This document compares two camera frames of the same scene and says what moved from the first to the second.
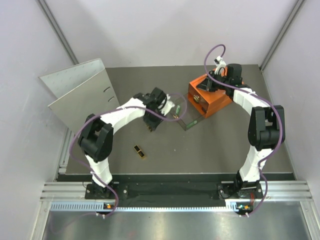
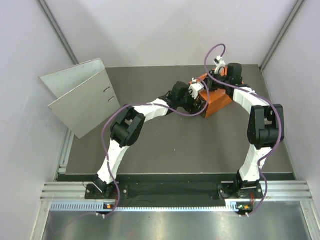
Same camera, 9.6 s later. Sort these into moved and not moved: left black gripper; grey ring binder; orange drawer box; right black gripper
Moved: left black gripper
Not moved: orange drawer box; right black gripper; grey ring binder
